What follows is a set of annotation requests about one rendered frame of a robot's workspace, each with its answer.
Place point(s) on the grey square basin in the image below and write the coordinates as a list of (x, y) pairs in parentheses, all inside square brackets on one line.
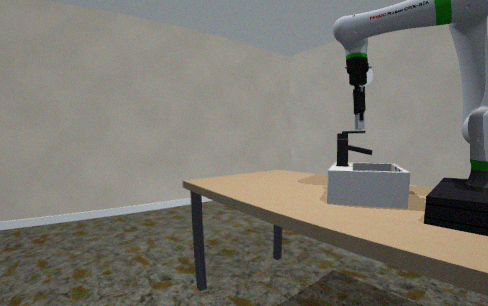
[(369, 184)]

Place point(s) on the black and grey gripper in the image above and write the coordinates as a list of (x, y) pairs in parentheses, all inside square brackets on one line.
[(358, 78)]

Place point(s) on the black mixer tap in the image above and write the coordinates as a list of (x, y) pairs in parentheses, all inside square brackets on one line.
[(343, 147)]

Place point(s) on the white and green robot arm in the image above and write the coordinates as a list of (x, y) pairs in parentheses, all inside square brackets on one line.
[(471, 43)]

